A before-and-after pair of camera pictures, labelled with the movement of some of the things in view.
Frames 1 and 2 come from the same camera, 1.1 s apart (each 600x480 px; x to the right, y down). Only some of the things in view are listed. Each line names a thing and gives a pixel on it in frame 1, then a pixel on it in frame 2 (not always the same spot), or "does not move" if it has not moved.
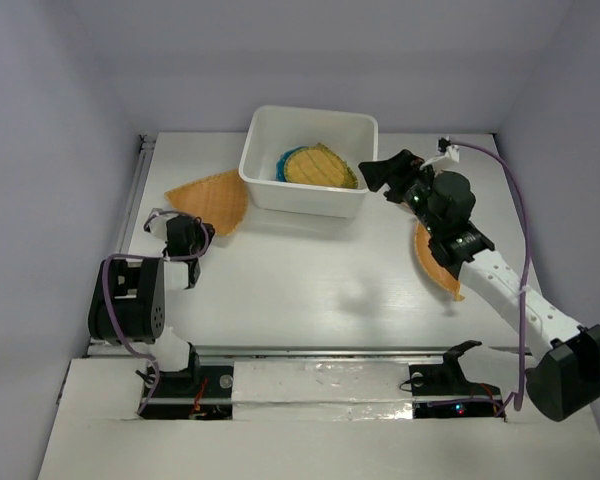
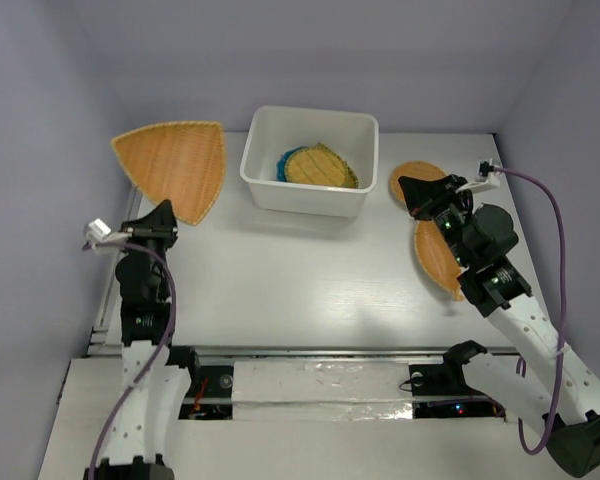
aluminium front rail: (251, 351) does not move
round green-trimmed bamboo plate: (314, 166) does not move
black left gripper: (198, 229) -> (160, 224)
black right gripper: (398, 170) -> (420, 191)
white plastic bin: (274, 130) does not move
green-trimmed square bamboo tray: (320, 166) does not move
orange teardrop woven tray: (220, 200) -> (182, 162)
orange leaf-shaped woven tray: (446, 278) does not move
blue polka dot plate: (280, 166) does not move
